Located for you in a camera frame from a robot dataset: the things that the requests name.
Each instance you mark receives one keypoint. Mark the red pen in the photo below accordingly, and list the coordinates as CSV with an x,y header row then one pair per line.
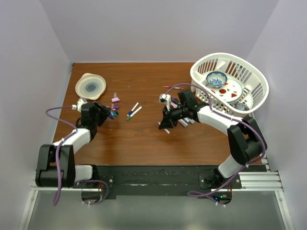
x,y
176,88

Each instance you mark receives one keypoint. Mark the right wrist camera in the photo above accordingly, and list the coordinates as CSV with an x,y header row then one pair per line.
x,y
166,100

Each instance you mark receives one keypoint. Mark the aluminium rail frame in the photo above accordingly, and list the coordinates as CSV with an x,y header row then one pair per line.
x,y
257,202

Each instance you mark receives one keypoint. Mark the blue white bowl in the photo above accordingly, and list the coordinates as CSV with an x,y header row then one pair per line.
x,y
216,79

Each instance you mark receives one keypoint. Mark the white laundry basket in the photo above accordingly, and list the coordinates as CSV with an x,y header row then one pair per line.
x,y
255,85

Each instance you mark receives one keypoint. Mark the white fruit pattern plate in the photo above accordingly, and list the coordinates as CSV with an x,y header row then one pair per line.
x,y
230,92

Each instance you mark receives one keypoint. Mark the grey patterned cup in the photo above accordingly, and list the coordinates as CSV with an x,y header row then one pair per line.
x,y
241,107

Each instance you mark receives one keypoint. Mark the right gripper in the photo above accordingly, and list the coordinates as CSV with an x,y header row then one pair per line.
x,y
169,118

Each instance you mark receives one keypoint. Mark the pink highlighter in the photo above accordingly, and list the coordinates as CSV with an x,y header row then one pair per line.
x,y
174,105

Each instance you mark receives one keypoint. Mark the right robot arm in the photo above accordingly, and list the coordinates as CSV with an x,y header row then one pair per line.
x,y
245,139

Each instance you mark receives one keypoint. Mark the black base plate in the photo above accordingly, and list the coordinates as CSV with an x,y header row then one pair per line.
x,y
165,180

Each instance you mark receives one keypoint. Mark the green capped white marker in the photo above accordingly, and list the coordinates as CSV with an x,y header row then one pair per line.
x,y
134,113

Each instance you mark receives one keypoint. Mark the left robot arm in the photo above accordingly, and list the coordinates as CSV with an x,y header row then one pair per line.
x,y
56,163

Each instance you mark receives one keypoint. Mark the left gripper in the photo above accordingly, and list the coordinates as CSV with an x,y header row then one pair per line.
x,y
104,112

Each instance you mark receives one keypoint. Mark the dark blue white marker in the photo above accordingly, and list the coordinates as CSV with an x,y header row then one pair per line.
x,y
166,130

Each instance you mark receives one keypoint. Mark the cream swirl plate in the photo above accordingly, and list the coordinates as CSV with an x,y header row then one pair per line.
x,y
90,86

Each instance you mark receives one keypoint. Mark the blue capped white marker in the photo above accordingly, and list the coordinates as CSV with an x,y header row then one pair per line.
x,y
132,110

